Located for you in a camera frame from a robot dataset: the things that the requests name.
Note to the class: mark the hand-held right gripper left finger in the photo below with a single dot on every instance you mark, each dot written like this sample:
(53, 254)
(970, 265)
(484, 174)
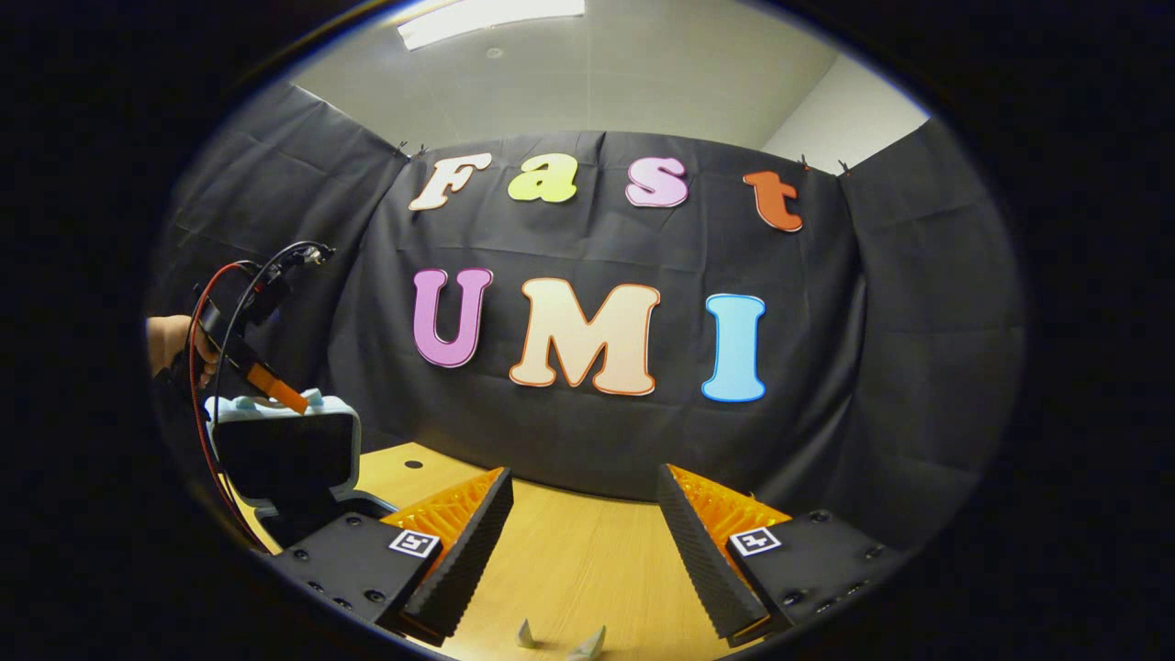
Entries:
(468, 560)

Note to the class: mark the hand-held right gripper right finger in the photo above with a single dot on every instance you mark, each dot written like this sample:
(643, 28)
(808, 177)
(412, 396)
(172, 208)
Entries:
(702, 560)

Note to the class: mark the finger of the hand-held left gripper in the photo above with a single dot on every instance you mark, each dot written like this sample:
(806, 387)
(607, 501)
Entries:
(266, 376)

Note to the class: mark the light blue suitcase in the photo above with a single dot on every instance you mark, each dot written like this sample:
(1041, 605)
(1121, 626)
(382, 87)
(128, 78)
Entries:
(275, 450)

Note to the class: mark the white blue skin care tube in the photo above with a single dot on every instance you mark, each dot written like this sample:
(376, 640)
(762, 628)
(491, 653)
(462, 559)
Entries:
(587, 646)

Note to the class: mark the black backdrop cloth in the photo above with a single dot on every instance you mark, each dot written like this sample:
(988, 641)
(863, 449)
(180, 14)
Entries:
(826, 367)

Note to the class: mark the ceiling light panel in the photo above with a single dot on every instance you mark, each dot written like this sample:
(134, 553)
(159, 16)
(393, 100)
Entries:
(486, 18)

